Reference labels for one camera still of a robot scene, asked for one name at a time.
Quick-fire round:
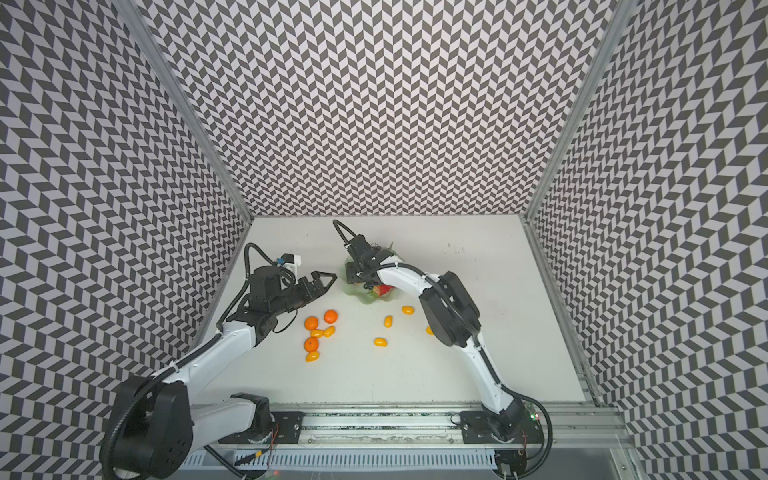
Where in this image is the green wavy glass bowl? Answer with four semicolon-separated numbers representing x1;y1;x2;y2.
340;255;398;305

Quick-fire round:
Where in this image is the right corner aluminium post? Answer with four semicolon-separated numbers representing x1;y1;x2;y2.
524;0;638;224

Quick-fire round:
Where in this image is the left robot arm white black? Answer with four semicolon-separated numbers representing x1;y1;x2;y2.
99;265;337;479

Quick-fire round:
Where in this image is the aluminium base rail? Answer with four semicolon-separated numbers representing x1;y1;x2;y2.
174;402;647;479

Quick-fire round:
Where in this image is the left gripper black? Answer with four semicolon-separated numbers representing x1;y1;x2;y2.
271;271;338;316

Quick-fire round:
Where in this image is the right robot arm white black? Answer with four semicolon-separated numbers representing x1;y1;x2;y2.
343;234;553;447

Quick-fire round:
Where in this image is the left corner aluminium post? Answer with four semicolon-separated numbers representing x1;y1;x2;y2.
112;0;253;224

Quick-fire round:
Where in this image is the orange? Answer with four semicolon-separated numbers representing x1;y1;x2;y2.
324;310;339;325
303;337;319;353
304;316;319;331

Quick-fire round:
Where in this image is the corner aluminium post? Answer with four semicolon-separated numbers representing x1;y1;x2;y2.
112;0;253;224
524;0;638;224

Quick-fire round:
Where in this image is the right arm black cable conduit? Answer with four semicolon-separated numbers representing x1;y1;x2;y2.
332;218;554;475

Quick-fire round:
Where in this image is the strawberry red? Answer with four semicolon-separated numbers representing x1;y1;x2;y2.
370;285;392;298

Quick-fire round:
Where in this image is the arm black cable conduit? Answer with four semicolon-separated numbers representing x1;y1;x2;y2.
332;218;554;475
98;242;289;480

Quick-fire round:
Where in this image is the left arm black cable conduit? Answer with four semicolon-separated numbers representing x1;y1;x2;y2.
98;242;289;480

